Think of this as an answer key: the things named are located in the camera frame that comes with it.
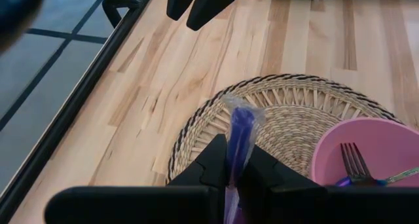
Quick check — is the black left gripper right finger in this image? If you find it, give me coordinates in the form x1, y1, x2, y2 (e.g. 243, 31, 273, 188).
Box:
238, 144, 324, 224

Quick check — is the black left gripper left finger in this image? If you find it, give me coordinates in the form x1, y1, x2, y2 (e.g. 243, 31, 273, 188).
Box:
168, 134, 229, 224

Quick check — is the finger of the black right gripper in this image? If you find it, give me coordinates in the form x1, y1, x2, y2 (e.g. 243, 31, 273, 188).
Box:
166, 0, 201, 22
185, 0, 247, 32

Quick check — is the purple straw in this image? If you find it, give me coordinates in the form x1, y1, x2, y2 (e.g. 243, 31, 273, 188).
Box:
221, 93, 266, 224

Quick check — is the dark iridescent fork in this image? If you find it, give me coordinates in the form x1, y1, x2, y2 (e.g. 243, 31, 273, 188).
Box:
339, 141, 378, 187

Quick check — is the pink plastic bowl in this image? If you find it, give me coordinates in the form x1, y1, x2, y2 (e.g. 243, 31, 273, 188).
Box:
310, 116, 419, 188

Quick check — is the iridescent purple teal spoon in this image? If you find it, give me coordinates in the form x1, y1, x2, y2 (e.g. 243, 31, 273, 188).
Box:
335, 166, 419, 188

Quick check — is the round woven straw placemat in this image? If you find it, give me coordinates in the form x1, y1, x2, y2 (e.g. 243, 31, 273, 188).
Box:
166, 73, 404, 186

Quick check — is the black table frame handle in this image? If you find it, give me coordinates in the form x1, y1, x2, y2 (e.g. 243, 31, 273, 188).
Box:
101, 0, 142, 29

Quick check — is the blurred black camera cable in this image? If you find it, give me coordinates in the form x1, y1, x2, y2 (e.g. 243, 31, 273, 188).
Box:
0, 0, 48, 53

